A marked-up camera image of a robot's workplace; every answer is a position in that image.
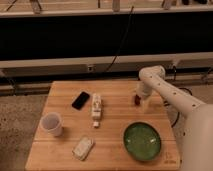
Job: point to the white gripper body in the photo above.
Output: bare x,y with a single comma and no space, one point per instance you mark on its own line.
144,92

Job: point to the red pepper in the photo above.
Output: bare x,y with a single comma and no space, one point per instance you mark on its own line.
137,100

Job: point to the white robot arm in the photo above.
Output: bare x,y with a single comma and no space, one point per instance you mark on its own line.
197,147

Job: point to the green ceramic bowl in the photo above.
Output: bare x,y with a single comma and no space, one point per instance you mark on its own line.
142,141

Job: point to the small white cube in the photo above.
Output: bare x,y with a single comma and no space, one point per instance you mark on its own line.
96,124

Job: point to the black smartphone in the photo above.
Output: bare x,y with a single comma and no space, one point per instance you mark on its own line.
80,100

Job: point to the white rectangular sponge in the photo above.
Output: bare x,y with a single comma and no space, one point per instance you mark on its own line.
83,147

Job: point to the translucent plastic cup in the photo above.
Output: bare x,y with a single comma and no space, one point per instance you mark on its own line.
52,124

